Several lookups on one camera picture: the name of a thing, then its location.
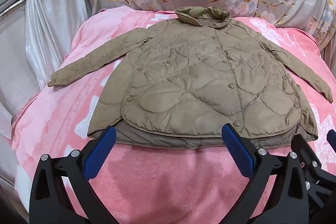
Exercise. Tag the pink printed blanket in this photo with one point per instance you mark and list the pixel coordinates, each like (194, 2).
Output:
(162, 179)

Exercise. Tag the white satin curtain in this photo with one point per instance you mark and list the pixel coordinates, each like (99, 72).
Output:
(50, 37)

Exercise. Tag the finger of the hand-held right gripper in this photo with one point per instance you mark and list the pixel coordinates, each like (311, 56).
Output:
(305, 148)
(332, 138)

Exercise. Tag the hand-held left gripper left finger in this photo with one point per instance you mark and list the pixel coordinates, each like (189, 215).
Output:
(101, 154)

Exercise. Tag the tan quilted jacket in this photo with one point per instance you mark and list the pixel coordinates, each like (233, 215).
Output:
(189, 77)

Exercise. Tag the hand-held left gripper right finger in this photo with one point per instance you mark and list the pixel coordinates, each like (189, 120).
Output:
(237, 150)

